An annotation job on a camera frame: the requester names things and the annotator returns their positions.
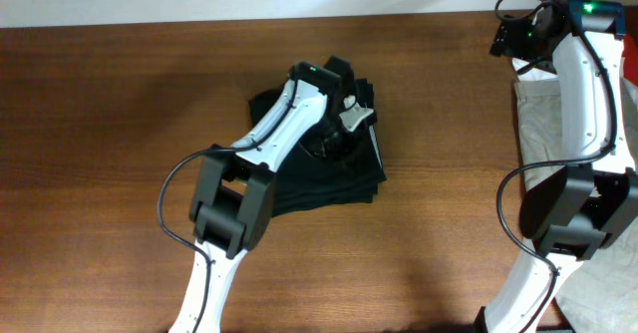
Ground black shorts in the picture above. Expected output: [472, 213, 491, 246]
[247, 77, 388, 219]

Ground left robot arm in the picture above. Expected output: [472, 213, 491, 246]
[164, 56, 372, 333]

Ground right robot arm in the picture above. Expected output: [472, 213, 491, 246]
[473, 0, 637, 332]

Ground white cloth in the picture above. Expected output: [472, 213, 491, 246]
[511, 57, 558, 82]

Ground red cloth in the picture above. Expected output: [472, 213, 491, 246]
[623, 6, 638, 86]

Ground grey khaki shorts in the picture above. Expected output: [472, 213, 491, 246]
[514, 80, 637, 333]

